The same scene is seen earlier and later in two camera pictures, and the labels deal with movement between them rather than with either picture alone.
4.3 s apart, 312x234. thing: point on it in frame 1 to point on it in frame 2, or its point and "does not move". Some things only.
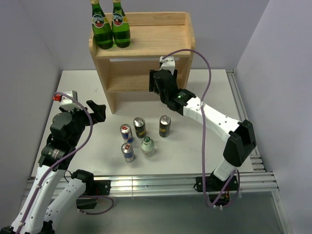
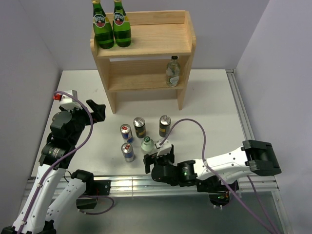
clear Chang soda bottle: x=147 y=147 does not move
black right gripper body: x=151 y=86 to x=166 y=159
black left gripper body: x=81 y=119 does not move
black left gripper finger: x=99 y=111 does not move
